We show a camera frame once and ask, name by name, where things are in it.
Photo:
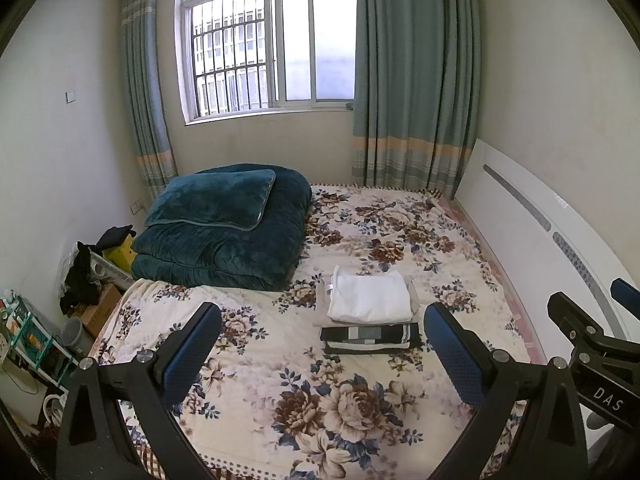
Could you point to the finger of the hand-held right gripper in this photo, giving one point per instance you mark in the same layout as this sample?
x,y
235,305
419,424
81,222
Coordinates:
x,y
627,294
570,316

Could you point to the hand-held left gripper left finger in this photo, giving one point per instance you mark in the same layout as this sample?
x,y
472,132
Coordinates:
x,y
192,347

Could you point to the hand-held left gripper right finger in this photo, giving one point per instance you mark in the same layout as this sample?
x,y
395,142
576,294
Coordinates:
x,y
452,347

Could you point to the white t-shirt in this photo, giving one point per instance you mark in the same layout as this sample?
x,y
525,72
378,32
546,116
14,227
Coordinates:
x,y
370,295

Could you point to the pile of black clothes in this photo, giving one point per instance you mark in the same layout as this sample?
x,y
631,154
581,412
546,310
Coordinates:
x,y
82,282

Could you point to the beige folded garment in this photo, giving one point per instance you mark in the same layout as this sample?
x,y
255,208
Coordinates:
x,y
417,300

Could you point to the black striped folded garment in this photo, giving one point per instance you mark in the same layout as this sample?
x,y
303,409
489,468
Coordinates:
x,y
370,337

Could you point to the white headboard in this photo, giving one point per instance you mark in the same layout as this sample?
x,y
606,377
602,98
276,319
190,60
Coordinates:
x,y
515,240

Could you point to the cardboard box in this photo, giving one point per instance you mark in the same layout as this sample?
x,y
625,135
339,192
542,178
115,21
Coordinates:
x,y
100,310

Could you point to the teal folded quilt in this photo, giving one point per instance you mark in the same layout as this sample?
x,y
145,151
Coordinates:
x,y
240,255

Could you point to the white plastic crate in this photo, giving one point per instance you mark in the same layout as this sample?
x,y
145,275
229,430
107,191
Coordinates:
x,y
112,272

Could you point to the yellow box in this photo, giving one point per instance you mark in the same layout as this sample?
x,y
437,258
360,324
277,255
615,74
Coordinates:
x,y
122,257

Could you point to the grey bucket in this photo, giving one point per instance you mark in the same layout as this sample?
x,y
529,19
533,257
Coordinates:
x,y
75,337

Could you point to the bed with floral sheet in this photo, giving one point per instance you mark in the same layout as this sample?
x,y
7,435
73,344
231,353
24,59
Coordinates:
x,y
310,400

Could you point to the black garment on box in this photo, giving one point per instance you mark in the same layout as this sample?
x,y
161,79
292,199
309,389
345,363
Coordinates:
x,y
115,236

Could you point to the teal pillow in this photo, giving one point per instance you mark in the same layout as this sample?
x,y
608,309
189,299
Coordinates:
x,y
210,200

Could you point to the teal storage rack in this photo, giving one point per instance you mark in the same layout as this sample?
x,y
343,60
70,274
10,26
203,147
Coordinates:
x,y
35,340

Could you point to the narrow teal striped curtain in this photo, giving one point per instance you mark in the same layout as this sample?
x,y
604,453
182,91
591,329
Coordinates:
x,y
147,85

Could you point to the wide teal striped curtain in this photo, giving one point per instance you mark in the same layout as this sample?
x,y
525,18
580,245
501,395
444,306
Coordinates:
x,y
415,75

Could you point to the barred window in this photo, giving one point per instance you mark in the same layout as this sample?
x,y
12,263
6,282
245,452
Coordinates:
x,y
270,45

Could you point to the wall socket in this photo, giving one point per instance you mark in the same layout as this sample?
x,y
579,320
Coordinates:
x,y
135,206

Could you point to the white wall switch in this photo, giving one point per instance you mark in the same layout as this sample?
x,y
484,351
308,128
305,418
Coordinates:
x,y
71,95

